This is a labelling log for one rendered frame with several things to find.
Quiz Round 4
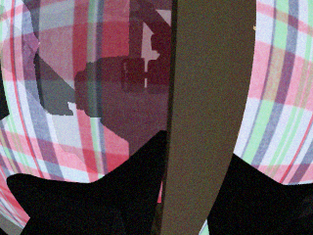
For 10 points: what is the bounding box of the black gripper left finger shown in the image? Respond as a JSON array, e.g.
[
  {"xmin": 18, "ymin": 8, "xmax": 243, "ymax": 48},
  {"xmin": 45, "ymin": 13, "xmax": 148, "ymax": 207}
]
[{"xmin": 7, "ymin": 130, "xmax": 167, "ymax": 235}]

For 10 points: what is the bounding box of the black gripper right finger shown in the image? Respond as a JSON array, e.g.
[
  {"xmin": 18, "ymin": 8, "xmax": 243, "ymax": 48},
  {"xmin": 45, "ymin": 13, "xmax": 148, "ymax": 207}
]
[{"xmin": 207, "ymin": 154, "xmax": 313, "ymax": 235}]

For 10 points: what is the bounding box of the long brown wooden plank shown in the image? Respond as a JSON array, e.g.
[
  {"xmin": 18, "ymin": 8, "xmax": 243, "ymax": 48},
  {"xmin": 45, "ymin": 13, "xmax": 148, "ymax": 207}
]
[{"xmin": 159, "ymin": 0, "xmax": 257, "ymax": 235}]

